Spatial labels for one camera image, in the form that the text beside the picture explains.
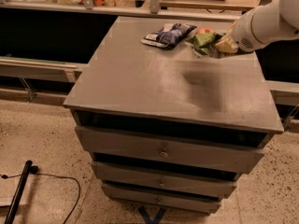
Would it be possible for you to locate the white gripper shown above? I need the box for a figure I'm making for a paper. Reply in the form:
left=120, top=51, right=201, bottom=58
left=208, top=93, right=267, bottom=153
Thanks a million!
left=215, top=11, right=269, bottom=53

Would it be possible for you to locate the green jalapeno chip bag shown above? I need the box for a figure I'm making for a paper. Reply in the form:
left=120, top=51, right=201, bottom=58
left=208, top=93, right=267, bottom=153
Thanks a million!
left=185, top=32, right=228, bottom=59

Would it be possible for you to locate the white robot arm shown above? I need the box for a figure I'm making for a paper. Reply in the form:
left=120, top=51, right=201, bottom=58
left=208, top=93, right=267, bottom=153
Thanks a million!
left=215, top=0, right=299, bottom=53

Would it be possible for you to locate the blue chip bag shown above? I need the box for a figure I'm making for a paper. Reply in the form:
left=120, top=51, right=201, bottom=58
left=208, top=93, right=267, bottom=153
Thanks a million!
left=141, top=23, right=195, bottom=49

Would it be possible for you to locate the red apple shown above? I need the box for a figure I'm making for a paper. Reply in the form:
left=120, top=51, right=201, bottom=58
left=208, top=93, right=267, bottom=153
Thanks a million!
left=196, top=28, right=213, bottom=35

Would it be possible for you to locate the grey drawer cabinet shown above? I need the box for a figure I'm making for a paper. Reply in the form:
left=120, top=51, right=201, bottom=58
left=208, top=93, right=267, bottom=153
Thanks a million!
left=64, top=17, right=283, bottom=203

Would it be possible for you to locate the top grey drawer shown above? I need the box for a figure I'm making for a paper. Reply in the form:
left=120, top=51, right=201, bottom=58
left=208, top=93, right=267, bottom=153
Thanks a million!
left=75, top=126, right=264, bottom=174

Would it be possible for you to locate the grey drawer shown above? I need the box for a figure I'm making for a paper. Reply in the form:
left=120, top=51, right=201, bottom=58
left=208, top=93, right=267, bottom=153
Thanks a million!
left=91, top=161, right=236, bottom=199
left=75, top=126, right=264, bottom=174
left=102, top=183, right=221, bottom=214

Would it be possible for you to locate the middle grey drawer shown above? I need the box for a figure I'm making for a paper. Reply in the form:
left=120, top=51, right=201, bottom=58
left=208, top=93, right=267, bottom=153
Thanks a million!
left=91, top=161, right=236, bottom=199

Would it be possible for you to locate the bottom grey drawer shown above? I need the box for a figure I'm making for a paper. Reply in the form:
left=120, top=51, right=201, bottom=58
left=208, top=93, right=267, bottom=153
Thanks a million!
left=102, top=183, right=221, bottom=214

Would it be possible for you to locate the wooden shelf board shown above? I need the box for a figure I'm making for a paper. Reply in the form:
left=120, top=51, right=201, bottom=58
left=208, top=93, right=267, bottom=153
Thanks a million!
left=0, top=57, right=86, bottom=83

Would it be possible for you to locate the black pole on floor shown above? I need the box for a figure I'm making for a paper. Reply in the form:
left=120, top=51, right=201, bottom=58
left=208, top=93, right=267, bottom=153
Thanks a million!
left=5, top=161, right=33, bottom=224

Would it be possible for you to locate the metal rail frame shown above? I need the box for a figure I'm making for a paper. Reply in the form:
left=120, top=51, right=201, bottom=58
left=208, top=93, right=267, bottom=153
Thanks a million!
left=0, top=0, right=272, bottom=21

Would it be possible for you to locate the black cable on floor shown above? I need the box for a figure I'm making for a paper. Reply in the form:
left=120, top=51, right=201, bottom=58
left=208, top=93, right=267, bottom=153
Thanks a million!
left=0, top=170, right=81, bottom=224

